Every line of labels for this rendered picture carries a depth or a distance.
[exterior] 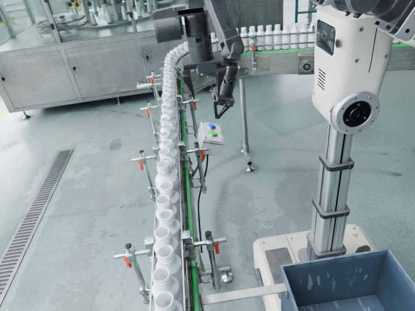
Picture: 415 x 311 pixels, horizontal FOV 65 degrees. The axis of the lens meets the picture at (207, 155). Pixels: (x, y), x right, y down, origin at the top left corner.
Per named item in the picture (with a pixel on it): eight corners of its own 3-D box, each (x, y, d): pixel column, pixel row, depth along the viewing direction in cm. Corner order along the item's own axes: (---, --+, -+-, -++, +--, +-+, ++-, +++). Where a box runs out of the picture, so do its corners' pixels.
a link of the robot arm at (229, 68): (243, 66, 107) (238, 60, 112) (223, 62, 105) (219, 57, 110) (236, 86, 111) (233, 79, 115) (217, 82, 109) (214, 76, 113)
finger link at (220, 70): (228, 99, 81) (225, 62, 76) (200, 102, 81) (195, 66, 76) (225, 88, 87) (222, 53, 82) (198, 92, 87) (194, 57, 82)
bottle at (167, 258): (162, 302, 80) (147, 259, 71) (171, 281, 85) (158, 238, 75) (184, 308, 78) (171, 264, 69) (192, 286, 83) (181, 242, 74)
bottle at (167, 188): (184, 231, 99) (175, 192, 89) (165, 232, 99) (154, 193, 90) (186, 217, 103) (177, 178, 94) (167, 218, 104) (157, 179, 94)
